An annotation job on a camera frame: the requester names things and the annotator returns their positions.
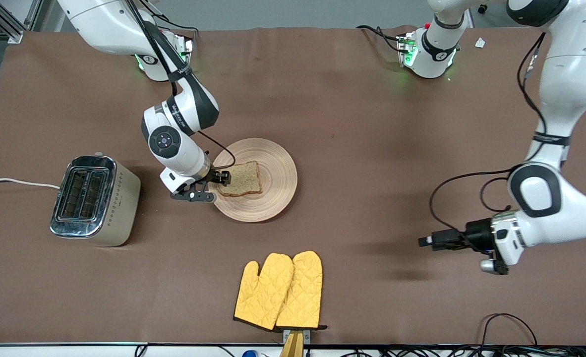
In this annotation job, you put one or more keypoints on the grey metal bracket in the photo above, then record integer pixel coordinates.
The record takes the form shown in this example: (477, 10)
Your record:
(307, 334)

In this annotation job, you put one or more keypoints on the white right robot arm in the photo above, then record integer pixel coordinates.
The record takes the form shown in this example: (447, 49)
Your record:
(109, 25)

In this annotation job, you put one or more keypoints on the black caster wheel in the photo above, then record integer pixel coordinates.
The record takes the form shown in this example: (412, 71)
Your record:
(482, 9)

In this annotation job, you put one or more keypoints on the slice of bread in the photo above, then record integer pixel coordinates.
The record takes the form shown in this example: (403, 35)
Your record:
(243, 181)

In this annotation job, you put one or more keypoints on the brown table cover sheet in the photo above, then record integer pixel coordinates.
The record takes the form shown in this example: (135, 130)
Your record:
(372, 124)

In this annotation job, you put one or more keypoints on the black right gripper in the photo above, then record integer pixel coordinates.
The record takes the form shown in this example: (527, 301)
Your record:
(219, 176)

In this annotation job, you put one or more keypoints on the aluminium frame profile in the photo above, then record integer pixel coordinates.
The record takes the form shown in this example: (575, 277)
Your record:
(0, 35)

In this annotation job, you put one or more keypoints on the small white paper tag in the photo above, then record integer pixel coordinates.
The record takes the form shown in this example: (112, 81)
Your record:
(480, 43)

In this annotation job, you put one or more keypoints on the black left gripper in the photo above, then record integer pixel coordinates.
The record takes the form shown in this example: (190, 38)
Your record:
(476, 233)

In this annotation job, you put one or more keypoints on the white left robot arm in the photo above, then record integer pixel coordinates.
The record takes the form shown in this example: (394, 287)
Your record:
(565, 89)

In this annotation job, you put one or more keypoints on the round light wooden plate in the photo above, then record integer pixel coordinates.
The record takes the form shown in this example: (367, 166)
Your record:
(273, 163)

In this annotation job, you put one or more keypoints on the silver two-slot toaster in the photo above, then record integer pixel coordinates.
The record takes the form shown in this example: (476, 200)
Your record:
(119, 208)

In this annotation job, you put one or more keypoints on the yellow quilted oven mitt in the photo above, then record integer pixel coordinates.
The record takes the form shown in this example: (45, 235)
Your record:
(263, 292)
(303, 292)

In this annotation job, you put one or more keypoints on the blue cap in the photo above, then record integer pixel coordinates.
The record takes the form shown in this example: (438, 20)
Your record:
(249, 354)

